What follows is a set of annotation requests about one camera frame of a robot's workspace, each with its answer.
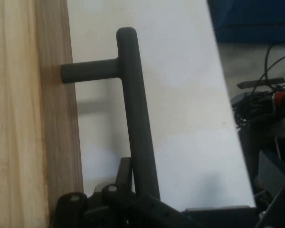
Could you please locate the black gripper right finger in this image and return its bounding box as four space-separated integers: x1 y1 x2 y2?
255 151 285 228

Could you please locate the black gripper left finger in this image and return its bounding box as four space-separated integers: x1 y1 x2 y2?
51 156 202 228

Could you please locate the black bar drawer handle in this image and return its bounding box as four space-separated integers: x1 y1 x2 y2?
60 27 161 201

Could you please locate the red round button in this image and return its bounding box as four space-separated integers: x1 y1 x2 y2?
272 91 285 108

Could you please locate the flat dark metal bar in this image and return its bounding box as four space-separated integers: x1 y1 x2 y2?
237 77 285 89

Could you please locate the wooden drawer front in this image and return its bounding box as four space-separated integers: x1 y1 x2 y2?
34 0 84 214

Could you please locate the wooden cabinet box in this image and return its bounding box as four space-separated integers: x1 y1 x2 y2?
0 0 50 228

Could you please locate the dark blue cover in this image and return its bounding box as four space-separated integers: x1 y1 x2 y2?
207 0 285 44

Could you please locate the black cable bundle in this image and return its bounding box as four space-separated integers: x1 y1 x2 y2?
232 43 285 136

